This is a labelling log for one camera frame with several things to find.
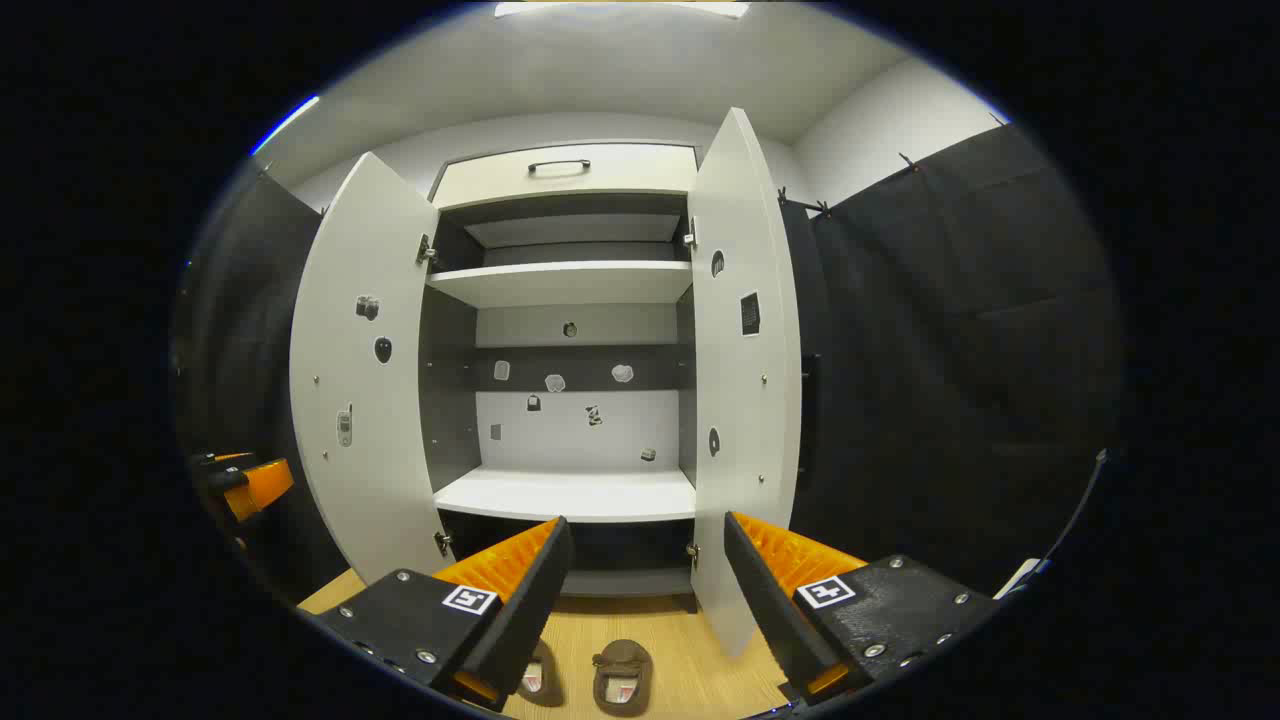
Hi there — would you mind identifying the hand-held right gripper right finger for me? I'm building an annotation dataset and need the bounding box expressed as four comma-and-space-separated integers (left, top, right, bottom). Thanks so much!
724, 512, 1001, 706

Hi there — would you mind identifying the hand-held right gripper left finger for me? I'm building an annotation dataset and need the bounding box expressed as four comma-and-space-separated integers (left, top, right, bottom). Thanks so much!
310, 516, 576, 713

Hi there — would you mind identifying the brown fuzzy shoe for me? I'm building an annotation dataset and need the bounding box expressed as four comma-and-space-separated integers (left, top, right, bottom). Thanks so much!
592, 639, 654, 717
518, 640, 566, 708

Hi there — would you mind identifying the white cabinet door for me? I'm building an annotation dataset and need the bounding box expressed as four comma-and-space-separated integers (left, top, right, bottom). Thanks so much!
290, 150, 453, 586
688, 107, 804, 658

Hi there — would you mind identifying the black backdrop cloth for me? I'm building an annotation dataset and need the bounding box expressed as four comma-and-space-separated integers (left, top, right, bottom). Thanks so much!
172, 120, 1123, 603

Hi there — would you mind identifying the long ceiling light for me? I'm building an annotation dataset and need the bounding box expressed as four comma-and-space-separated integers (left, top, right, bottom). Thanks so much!
493, 0, 751, 19
250, 95, 321, 157

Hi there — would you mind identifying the row of black cloth clips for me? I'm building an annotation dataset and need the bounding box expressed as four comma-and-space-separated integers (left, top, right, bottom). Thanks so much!
778, 113, 1006, 217

